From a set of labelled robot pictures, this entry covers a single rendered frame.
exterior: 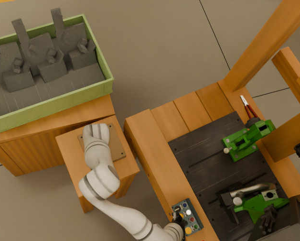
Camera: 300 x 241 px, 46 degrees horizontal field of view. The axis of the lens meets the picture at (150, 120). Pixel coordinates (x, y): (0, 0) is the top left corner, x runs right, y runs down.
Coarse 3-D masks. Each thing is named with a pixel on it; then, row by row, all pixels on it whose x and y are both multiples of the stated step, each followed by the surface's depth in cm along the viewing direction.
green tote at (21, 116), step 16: (80, 16) 186; (32, 32) 181; (96, 48) 183; (112, 80) 177; (64, 96) 169; (80, 96) 178; (96, 96) 187; (16, 112) 163; (32, 112) 171; (48, 112) 179; (0, 128) 172
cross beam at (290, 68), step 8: (288, 48) 159; (280, 56) 160; (288, 56) 158; (280, 64) 162; (288, 64) 157; (296, 64) 157; (280, 72) 164; (288, 72) 159; (296, 72) 156; (288, 80) 162; (296, 88) 159; (296, 96) 161
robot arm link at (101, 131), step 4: (92, 124) 142; (96, 124) 142; (100, 124) 142; (104, 124) 142; (92, 128) 140; (96, 128) 140; (100, 128) 140; (104, 128) 140; (108, 128) 142; (96, 132) 139; (100, 132) 139; (104, 132) 139; (108, 132) 140; (96, 136) 139; (100, 136) 139; (104, 136) 139; (108, 136) 140; (104, 140) 140; (108, 140) 141
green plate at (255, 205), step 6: (252, 198) 153; (258, 198) 149; (276, 198) 141; (282, 198) 138; (246, 204) 149; (252, 204) 146; (258, 204) 143; (264, 204) 140; (270, 204) 138; (276, 204) 135; (282, 204) 134; (252, 210) 141; (258, 210) 137; (252, 216) 146; (258, 216) 140
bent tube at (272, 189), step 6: (252, 186) 158; (258, 186) 156; (264, 186) 154; (270, 186) 147; (234, 192) 162; (246, 192) 159; (264, 192) 143; (270, 192) 148; (276, 192) 141; (264, 198) 143; (270, 198) 142
